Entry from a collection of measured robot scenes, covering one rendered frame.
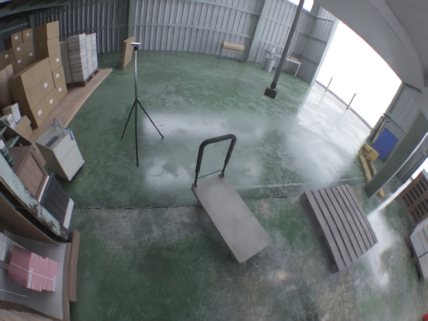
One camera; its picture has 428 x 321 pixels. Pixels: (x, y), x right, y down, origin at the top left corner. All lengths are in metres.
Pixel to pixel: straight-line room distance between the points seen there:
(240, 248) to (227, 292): 0.42
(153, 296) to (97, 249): 0.65
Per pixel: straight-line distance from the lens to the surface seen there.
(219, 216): 1.58
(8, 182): 1.28
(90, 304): 1.77
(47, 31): 4.05
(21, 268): 1.62
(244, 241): 1.56
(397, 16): 0.30
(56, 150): 2.00
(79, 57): 4.52
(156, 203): 1.83
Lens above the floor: 1.59
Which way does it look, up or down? 45 degrees down
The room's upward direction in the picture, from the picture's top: 15 degrees clockwise
